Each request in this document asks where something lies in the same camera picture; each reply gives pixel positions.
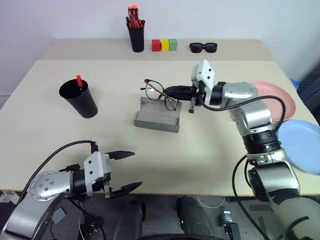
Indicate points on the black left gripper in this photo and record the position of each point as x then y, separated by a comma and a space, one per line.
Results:
107, 187

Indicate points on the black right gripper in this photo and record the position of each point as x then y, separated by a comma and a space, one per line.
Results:
197, 93

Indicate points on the tortoiseshell round eyeglasses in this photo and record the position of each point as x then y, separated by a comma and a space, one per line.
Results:
163, 94

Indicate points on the grey glasses case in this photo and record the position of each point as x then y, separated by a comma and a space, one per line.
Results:
157, 117

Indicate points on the black pen with red cap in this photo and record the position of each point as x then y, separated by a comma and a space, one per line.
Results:
79, 80

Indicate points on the blue plastic plate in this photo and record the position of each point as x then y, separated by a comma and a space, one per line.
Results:
300, 145

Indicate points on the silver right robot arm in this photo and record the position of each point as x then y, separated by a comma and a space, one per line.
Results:
252, 112

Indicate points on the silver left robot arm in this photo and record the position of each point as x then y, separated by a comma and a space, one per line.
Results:
50, 185

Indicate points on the dark grey rounded shape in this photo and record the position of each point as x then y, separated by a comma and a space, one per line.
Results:
193, 217
131, 217

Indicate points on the green cube block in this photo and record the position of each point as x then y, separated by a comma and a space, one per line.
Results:
173, 45

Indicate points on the black sunglasses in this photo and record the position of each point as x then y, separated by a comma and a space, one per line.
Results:
197, 47

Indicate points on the yellow cube block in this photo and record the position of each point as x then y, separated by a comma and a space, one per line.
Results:
165, 45

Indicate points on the red cube block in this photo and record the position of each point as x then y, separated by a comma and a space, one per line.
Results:
156, 45

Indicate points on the tall black pen holder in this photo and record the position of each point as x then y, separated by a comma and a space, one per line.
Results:
137, 40

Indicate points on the small grey box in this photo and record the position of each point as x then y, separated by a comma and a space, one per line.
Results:
59, 216

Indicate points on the wide black plastic cup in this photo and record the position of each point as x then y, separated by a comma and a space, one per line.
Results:
82, 105

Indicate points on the red pen in holder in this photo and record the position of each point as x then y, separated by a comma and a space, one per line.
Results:
133, 22

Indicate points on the tall orange capped marker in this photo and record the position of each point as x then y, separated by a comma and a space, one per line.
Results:
135, 9
130, 10

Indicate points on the pink plastic plate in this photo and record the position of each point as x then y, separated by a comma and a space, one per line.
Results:
287, 100

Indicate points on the blue plastic container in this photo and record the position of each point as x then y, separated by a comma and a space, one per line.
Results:
295, 82

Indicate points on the black floor device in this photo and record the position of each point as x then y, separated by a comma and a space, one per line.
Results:
232, 230

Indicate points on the dark ribbed object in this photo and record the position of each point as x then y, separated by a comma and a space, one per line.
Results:
311, 87

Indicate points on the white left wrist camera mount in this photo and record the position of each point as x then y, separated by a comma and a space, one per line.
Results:
96, 165

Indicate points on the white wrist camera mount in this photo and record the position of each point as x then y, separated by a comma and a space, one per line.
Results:
96, 165
203, 72

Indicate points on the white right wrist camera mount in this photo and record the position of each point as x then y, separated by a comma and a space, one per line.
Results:
203, 72

